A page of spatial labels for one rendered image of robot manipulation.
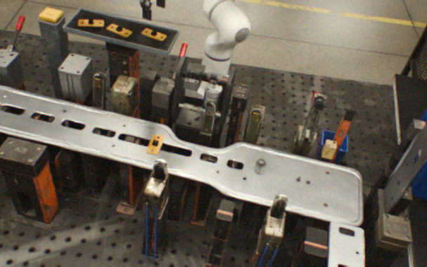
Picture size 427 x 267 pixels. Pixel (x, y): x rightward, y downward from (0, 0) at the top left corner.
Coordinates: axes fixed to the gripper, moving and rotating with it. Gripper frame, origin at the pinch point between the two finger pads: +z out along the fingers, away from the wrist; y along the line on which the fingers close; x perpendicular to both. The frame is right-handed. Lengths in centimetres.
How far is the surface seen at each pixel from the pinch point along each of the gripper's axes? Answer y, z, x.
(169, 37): -2.2, 9.8, 5.1
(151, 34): 0.6, 9.2, -0.6
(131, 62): 6.1, 19.8, -5.4
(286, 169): 21, 26, 60
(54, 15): 8.6, 9.8, -34.1
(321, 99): 7, 5, 62
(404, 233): 32, 20, 96
